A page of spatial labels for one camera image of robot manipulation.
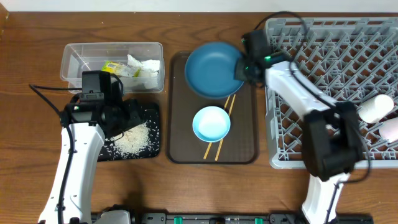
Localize left wooden chopstick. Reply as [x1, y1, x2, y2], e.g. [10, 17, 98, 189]
[201, 96, 230, 159]

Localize grey dishwasher rack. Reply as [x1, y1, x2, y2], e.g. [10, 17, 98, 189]
[265, 17, 397, 169]

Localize white napkin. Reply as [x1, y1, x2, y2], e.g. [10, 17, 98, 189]
[127, 54, 160, 89]

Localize pink cup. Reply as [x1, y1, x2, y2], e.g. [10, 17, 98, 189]
[379, 118, 398, 143]

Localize yellow snack wrapper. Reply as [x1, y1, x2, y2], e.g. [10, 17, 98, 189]
[101, 60, 141, 77]

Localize green cup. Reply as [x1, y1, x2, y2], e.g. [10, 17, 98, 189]
[358, 94, 394, 123]

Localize food crumbs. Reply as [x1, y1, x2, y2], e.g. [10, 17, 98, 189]
[104, 121, 160, 159]

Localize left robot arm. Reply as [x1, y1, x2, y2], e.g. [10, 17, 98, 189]
[38, 99, 143, 223]

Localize right wooden chopstick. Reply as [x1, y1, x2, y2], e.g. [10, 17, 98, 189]
[215, 94, 236, 161]

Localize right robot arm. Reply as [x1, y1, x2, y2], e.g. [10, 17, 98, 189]
[234, 56, 363, 223]

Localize brown serving tray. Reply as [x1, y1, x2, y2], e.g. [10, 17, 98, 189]
[165, 52, 259, 164]

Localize wooden chopstick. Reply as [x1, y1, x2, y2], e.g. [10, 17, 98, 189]
[215, 94, 236, 161]
[201, 96, 230, 159]

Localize dark blue plate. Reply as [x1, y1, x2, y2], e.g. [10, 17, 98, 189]
[185, 42, 243, 99]

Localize light blue bowl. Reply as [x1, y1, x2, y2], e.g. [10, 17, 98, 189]
[192, 106, 231, 142]

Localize clear plastic bin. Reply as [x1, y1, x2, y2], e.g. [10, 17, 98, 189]
[60, 42, 165, 93]

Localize black bin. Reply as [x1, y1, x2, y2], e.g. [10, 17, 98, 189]
[98, 103, 161, 162]

